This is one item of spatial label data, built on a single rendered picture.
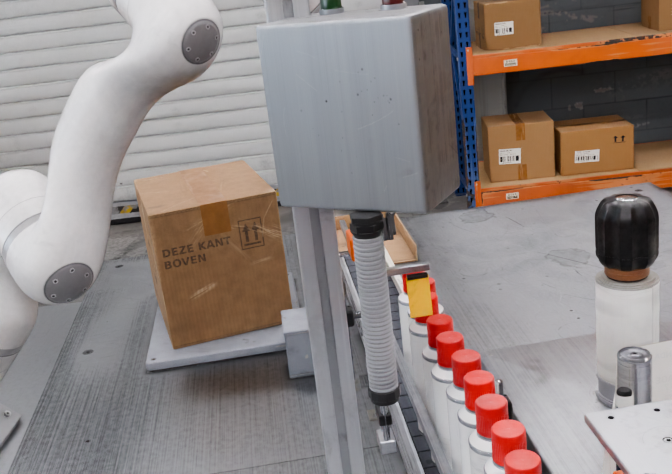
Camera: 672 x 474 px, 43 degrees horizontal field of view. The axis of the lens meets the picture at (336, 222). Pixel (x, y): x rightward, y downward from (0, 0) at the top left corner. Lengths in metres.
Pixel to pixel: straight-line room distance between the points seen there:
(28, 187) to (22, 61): 4.27
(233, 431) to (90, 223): 0.41
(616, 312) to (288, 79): 0.59
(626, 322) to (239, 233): 0.73
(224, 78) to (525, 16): 1.84
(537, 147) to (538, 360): 3.48
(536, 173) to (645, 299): 3.67
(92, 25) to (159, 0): 4.34
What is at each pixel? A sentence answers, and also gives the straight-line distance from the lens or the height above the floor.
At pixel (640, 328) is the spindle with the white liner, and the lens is 1.23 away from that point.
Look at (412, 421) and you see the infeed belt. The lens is 1.26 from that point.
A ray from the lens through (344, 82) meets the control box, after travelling 0.82.
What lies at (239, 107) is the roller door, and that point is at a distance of 5.31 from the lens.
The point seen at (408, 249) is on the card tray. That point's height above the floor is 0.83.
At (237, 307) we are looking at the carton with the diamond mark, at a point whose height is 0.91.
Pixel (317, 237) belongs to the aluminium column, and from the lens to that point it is 0.96.
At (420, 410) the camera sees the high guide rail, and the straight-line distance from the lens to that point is 1.12.
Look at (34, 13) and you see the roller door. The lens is 5.50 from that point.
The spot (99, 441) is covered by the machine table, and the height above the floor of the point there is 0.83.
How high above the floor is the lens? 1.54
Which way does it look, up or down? 18 degrees down
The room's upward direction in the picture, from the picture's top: 7 degrees counter-clockwise
